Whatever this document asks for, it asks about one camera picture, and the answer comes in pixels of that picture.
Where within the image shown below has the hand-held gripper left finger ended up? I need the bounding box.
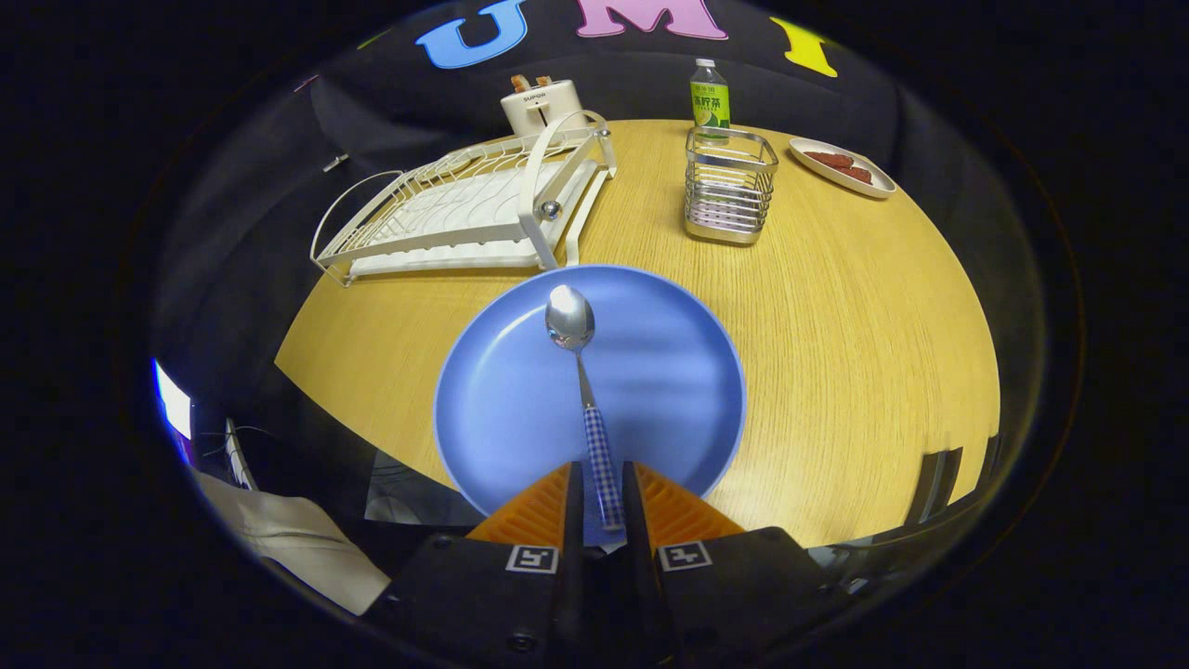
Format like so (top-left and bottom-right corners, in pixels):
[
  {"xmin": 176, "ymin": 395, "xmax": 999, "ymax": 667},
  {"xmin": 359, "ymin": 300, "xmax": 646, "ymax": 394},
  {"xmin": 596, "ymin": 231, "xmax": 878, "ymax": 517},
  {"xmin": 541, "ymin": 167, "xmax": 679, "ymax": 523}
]
[{"xmin": 372, "ymin": 462, "xmax": 584, "ymax": 669}]

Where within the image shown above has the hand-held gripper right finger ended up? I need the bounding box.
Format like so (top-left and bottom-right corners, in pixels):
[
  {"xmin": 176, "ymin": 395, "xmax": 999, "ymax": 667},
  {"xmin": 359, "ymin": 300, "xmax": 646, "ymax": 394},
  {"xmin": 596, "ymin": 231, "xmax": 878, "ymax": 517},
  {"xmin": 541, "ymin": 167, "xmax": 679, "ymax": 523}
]
[{"xmin": 621, "ymin": 462, "xmax": 851, "ymax": 669}]

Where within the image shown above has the blue plate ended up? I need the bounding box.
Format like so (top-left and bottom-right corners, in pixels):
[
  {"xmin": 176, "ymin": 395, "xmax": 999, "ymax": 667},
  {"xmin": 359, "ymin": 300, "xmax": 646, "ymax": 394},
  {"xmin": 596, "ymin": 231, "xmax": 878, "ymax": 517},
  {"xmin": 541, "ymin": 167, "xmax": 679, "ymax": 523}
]
[{"xmin": 434, "ymin": 265, "xmax": 747, "ymax": 551}]

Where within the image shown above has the spoon with checked handle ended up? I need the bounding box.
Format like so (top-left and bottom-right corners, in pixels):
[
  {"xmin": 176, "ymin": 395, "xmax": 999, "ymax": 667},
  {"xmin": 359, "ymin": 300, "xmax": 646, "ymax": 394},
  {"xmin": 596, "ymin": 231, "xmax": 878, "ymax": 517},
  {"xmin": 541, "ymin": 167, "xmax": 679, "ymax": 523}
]
[{"xmin": 545, "ymin": 284, "xmax": 626, "ymax": 533}]

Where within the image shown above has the metal wire basket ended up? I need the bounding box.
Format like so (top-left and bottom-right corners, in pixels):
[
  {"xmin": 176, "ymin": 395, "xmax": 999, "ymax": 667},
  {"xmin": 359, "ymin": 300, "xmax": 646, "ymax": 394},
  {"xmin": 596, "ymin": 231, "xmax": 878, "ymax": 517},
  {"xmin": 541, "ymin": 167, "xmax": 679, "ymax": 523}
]
[{"xmin": 685, "ymin": 127, "xmax": 780, "ymax": 246}]

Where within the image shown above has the white wire dish rack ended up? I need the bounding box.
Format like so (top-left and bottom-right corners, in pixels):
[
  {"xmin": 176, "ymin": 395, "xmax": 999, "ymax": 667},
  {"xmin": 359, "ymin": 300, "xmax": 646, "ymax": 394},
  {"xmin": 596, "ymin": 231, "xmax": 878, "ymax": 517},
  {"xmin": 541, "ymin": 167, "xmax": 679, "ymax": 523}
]
[{"xmin": 309, "ymin": 110, "xmax": 619, "ymax": 288}]

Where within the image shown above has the small white oval plate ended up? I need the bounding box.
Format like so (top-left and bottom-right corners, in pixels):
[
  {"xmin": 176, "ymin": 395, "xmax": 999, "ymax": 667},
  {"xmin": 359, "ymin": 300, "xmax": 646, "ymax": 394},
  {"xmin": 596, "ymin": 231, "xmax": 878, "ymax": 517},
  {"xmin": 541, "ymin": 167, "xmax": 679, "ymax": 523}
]
[{"xmin": 789, "ymin": 138, "xmax": 898, "ymax": 201}]

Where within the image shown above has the beige cloth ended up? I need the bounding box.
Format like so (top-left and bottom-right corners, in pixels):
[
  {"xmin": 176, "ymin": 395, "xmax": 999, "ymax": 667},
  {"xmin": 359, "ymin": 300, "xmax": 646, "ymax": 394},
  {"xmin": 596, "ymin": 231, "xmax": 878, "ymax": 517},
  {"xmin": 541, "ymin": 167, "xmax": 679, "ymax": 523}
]
[{"xmin": 190, "ymin": 469, "xmax": 392, "ymax": 617}]

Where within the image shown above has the bright screen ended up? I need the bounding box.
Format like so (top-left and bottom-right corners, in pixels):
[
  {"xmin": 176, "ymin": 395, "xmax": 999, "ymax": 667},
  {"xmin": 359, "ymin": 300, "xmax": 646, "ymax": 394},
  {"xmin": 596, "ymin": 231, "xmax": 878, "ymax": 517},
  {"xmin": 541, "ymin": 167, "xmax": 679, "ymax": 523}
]
[{"xmin": 151, "ymin": 360, "xmax": 194, "ymax": 440}]

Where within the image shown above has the white toaster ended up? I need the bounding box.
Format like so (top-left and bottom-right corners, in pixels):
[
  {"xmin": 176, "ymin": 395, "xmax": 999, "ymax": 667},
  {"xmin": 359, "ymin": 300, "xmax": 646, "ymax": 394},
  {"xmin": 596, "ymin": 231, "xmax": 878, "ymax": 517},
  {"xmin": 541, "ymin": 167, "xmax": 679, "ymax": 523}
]
[{"xmin": 500, "ymin": 78, "xmax": 589, "ymax": 138}]

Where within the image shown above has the green label drink bottle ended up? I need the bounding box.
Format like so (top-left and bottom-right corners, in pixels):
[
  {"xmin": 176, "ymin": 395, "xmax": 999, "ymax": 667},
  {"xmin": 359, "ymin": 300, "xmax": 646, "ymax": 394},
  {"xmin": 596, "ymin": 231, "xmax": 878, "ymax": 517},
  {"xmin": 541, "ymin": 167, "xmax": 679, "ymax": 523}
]
[{"xmin": 689, "ymin": 59, "xmax": 732, "ymax": 142}]

